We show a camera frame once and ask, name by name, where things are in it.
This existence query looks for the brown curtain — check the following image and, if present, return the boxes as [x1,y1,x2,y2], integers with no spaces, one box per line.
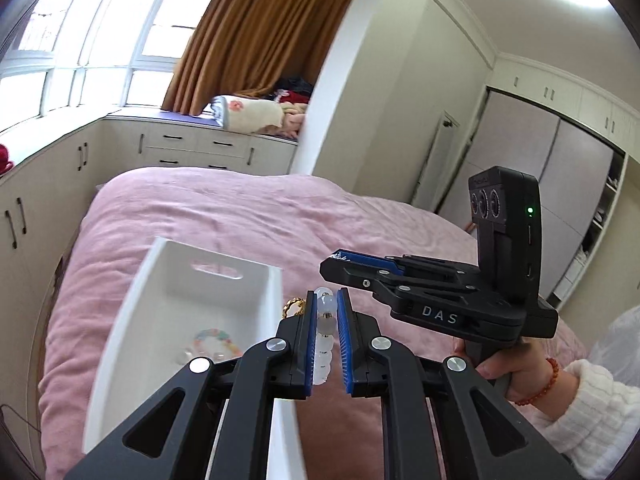
[160,0,359,117]

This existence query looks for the white open shelf unit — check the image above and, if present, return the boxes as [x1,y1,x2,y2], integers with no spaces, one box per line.
[550,151,629,303]

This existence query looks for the colourful bead bracelet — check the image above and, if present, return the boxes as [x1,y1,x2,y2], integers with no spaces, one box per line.
[192,327,244,362]

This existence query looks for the pile of clothes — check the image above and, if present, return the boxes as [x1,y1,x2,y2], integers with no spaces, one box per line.
[272,76,314,142]

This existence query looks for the folded cream flower blanket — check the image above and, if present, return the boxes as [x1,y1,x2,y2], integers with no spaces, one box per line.
[209,95,287,136]

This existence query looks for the person's right forearm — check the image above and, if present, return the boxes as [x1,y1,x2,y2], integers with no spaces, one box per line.
[525,359,640,480]

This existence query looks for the white rectangular storage box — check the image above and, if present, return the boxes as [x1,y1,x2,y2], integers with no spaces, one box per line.
[82,236,308,480]

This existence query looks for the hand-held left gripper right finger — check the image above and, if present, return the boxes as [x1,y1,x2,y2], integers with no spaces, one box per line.
[336,287,573,480]

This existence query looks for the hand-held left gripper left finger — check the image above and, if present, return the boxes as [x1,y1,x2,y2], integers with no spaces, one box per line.
[62,287,319,480]

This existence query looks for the white bead bracelet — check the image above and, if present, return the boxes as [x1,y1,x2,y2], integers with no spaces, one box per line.
[281,286,337,387]

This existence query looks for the white overhead cabinets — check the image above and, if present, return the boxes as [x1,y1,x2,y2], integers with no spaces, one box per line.
[492,54,640,157]

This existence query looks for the pink bed blanket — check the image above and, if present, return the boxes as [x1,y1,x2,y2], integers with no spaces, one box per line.
[37,165,591,480]

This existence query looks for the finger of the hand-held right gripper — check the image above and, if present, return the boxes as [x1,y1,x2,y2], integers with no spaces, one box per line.
[319,257,478,317]
[331,248,482,286]

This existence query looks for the black cable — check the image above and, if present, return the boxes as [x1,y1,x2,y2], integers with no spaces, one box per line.
[0,402,47,480]

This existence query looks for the person's right hand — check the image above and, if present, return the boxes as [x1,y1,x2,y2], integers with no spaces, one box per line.
[451,337,557,405]

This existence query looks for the white window seat cabinets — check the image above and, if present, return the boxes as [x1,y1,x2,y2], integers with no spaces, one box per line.
[0,112,299,411]

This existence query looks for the bay window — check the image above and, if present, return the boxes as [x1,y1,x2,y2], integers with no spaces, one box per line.
[0,0,237,133]

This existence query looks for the white sheer cloth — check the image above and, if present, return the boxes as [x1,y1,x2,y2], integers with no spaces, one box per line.
[587,304,640,368]

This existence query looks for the red bead wrist bracelet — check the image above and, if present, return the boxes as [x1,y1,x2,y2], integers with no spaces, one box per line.
[514,357,562,407]

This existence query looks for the grey sliding door wardrobe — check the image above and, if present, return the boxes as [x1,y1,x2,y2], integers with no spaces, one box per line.
[437,86,628,302]

